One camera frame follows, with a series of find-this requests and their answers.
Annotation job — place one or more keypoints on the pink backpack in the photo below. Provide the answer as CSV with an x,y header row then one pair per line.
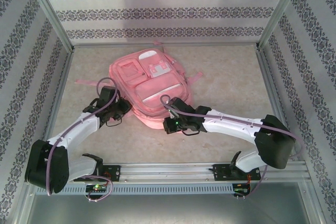
x,y
152,85

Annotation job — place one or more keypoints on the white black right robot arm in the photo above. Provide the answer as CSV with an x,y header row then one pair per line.
x,y
231,127

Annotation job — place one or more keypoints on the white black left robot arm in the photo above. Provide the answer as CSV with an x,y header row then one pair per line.
x,y
78,127

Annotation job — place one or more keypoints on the left controller board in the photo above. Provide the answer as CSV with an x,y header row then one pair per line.
x,y
95,187

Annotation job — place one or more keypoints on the controller board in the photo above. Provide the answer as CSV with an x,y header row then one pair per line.
x,y
95,187
240,190

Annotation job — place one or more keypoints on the right controller board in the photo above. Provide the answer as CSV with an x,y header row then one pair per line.
x,y
240,190

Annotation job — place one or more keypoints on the aluminium left side rail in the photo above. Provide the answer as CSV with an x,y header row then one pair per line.
x,y
57,103

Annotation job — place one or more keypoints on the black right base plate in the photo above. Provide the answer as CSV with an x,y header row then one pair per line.
x,y
220,172

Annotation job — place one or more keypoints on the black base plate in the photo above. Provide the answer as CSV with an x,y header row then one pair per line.
x,y
113,172
220,172

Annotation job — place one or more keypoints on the aluminium mounting rail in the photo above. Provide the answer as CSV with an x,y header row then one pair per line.
x,y
168,172

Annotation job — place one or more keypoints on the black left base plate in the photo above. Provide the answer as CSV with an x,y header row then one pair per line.
x,y
113,172

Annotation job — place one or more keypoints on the aluminium rear rail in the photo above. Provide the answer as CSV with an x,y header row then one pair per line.
x,y
236,44

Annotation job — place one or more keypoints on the aluminium right side rail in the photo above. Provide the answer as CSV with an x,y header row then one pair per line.
x,y
270,77

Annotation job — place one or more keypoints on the aluminium left rear post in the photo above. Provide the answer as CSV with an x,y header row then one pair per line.
x,y
51,11

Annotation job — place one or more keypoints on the aluminium post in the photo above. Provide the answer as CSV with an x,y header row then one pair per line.
x,y
280,11
51,11

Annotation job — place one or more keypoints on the aluminium right rear post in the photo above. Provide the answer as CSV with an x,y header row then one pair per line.
x,y
280,11

